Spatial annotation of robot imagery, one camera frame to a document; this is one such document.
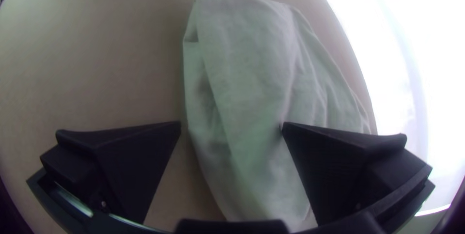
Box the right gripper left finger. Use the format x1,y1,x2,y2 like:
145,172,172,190
40,120,182,224

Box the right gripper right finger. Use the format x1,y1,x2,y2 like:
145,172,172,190
281,121,433,226

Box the white t-shirt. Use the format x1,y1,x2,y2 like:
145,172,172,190
181,0,378,233

